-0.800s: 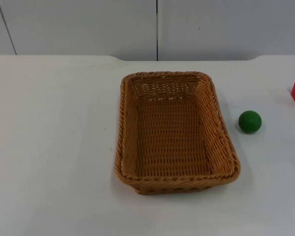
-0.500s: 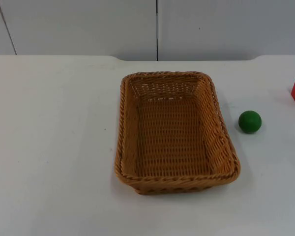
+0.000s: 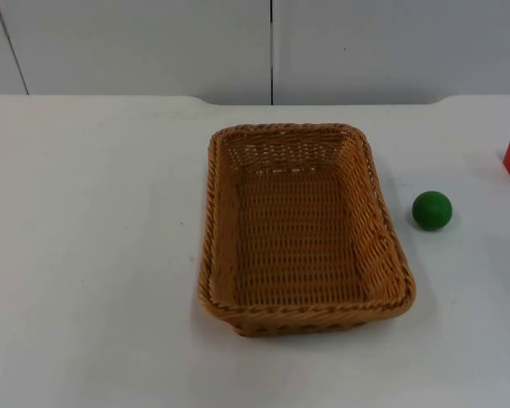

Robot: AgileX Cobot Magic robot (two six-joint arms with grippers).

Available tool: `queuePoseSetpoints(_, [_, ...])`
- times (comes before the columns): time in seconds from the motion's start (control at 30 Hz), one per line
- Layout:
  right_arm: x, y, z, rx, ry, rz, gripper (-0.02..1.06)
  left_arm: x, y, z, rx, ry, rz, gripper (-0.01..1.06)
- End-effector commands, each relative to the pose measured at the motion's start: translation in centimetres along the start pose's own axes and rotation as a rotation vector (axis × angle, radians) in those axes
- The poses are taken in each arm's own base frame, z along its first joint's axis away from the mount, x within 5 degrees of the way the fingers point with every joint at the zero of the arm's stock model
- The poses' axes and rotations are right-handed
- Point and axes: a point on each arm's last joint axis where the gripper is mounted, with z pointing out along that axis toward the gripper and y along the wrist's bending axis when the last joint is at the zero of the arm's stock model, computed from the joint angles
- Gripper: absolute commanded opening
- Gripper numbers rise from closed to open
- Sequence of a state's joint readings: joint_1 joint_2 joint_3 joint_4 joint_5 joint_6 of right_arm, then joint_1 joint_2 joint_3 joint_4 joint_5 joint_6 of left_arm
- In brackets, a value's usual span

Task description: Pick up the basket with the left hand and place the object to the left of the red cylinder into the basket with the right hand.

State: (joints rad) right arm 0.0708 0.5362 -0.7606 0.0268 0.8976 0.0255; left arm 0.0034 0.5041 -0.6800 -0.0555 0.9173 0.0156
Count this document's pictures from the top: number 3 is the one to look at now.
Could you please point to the pale brown wicker basket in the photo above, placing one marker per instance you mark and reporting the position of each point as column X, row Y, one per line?
column 297, row 238

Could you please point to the green ball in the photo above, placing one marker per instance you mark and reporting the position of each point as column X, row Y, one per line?
column 432, row 211

